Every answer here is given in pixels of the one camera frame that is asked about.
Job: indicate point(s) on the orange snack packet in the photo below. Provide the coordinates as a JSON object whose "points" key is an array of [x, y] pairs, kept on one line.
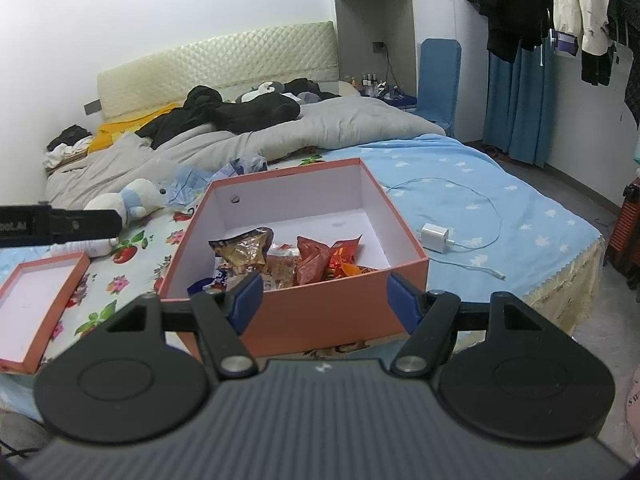
{"points": [[357, 270]]}

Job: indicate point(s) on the blue chair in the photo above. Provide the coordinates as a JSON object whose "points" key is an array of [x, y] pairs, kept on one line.
{"points": [[440, 85]]}

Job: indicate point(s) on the white charger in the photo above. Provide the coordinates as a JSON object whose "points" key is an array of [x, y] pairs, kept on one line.
{"points": [[434, 235]]}

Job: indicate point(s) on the brown gold snack packet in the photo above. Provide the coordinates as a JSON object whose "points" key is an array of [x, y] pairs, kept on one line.
{"points": [[240, 250]]}

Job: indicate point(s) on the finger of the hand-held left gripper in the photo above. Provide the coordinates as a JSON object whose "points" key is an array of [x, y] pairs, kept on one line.
{"points": [[90, 223]]}

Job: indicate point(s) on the yellow cloth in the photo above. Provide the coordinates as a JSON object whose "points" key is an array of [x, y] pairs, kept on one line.
{"points": [[115, 130]]}

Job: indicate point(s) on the white spray bottle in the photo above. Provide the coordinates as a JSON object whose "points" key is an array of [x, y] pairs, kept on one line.
{"points": [[90, 247]]}

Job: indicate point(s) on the pile of snack packets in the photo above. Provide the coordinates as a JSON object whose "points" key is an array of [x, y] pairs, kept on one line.
{"points": [[135, 270]]}

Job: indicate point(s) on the black wall socket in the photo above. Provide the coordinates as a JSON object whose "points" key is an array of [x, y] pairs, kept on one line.
{"points": [[379, 47]]}

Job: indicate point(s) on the black white plush toy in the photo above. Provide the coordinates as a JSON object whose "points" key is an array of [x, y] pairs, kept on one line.
{"points": [[262, 89]]}

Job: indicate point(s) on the white hanging jacket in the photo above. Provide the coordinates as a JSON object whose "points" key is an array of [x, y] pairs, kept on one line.
{"points": [[585, 0]]}

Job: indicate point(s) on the row of small bottles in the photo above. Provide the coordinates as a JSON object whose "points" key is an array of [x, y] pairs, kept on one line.
{"points": [[372, 85]]}

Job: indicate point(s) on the white wardrobe cabinet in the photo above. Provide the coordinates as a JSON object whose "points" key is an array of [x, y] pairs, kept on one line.
{"points": [[400, 20]]}

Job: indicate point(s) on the light blue bed sheet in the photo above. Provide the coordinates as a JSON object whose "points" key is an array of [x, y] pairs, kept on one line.
{"points": [[500, 185]]}

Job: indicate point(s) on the blue white snack packet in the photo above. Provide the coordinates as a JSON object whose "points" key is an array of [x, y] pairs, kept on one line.
{"points": [[220, 276]]}

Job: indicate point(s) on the red foil snack packet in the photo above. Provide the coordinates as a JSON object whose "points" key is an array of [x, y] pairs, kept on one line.
{"points": [[312, 260]]}

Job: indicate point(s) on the cream bed skirt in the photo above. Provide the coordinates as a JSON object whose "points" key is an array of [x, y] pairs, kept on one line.
{"points": [[565, 290]]}

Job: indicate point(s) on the crumpled plastic bag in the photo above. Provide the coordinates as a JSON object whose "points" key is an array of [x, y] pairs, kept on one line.
{"points": [[190, 180]]}

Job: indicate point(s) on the blue curtain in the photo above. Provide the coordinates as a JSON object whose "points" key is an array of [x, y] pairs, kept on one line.
{"points": [[520, 110]]}

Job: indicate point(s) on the pink box lid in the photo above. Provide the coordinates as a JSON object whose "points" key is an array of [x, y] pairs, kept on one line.
{"points": [[30, 305]]}

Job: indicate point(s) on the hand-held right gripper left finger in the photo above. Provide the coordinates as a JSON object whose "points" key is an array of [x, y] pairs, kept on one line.
{"points": [[247, 302]]}

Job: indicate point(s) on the grey wall plate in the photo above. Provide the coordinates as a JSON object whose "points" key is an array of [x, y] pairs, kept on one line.
{"points": [[92, 107]]}

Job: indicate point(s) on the red metal object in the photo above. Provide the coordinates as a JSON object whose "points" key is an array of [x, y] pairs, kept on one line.
{"points": [[627, 230]]}

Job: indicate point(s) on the clear yellow cake packet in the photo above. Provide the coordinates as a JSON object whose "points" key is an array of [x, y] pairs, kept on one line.
{"points": [[282, 272]]}

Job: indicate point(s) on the pile of folded clothes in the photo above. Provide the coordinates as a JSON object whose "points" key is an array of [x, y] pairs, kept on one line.
{"points": [[70, 137]]}

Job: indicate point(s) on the pink cardboard box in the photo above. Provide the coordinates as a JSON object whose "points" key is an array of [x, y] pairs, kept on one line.
{"points": [[300, 320]]}

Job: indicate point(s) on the dark hanging jacket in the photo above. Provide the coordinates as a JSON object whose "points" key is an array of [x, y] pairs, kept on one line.
{"points": [[515, 10]]}

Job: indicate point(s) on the white blue plush toy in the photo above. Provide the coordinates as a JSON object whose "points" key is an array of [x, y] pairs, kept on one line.
{"points": [[140, 195]]}

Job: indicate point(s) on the cream padded headboard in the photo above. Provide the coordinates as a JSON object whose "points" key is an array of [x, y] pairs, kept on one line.
{"points": [[225, 55]]}

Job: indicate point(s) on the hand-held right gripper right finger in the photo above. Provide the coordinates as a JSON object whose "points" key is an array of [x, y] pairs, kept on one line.
{"points": [[402, 302]]}

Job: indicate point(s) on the grey duvet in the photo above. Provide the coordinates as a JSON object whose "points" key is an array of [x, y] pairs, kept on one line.
{"points": [[350, 125]]}

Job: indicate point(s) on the black clothes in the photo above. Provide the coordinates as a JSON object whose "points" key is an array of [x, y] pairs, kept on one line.
{"points": [[240, 115]]}

